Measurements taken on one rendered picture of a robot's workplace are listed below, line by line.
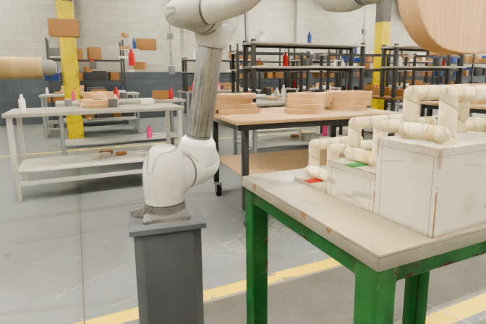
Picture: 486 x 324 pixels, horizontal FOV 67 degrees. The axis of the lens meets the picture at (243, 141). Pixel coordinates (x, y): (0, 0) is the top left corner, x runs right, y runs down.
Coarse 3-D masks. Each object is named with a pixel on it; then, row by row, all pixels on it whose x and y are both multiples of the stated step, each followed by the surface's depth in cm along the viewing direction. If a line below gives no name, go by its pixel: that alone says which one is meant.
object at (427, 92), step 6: (462, 84) 83; (408, 90) 76; (414, 90) 75; (420, 90) 75; (426, 90) 76; (432, 90) 77; (438, 90) 78; (420, 96) 76; (426, 96) 77; (432, 96) 78; (438, 96) 78
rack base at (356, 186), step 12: (336, 168) 92; (348, 168) 88; (360, 168) 86; (372, 168) 86; (336, 180) 92; (348, 180) 89; (360, 180) 85; (372, 180) 82; (336, 192) 93; (348, 192) 89; (360, 192) 85; (372, 192) 82; (360, 204) 86; (372, 204) 82
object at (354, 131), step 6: (354, 126) 91; (360, 126) 91; (348, 132) 93; (354, 132) 91; (360, 132) 91; (348, 138) 93; (354, 138) 91; (360, 138) 92; (348, 144) 93; (354, 144) 91; (360, 144) 92
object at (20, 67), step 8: (0, 64) 53; (8, 64) 53; (16, 64) 54; (24, 64) 54; (32, 64) 54; (40, 64) 55; (0, 72) 53; (8, 72) 54; (16, 72) 54; (24, 72) 54; (32, 72) 55; (40, 72) 55
